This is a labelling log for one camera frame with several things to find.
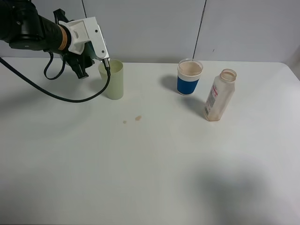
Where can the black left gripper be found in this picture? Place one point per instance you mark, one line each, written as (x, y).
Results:
(78, 63)

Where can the clear plastic drink bottle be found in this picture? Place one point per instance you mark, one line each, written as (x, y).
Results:
(220, 95)

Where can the teal green plastic cup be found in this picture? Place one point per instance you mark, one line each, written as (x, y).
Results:
(88, 54)

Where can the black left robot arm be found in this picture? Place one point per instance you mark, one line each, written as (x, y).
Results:
(23, 28)

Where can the pale yellow-green plastic cup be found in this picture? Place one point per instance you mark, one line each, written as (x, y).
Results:
(115, 89)

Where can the clear cup with blue sleeve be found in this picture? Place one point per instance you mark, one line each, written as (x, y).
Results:
(189, 72)

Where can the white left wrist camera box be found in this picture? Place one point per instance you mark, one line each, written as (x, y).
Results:
(83, 31)

